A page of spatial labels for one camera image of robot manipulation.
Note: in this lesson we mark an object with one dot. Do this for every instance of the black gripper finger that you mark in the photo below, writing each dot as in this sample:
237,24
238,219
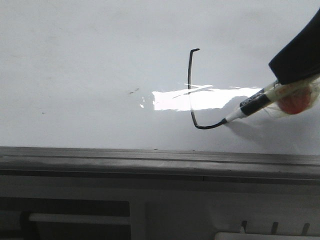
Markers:
300,58

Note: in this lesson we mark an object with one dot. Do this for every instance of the black and white whiteboard marker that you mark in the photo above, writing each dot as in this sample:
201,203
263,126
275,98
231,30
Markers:
291,99

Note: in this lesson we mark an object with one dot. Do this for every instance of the white whiteboard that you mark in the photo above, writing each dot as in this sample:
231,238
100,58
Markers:
123,74

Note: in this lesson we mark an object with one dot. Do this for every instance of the grey aluminium marker tray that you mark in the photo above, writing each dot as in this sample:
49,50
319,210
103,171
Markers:
284,167

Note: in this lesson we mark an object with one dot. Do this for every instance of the white metal stand frame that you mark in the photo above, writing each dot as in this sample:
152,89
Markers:
157,208

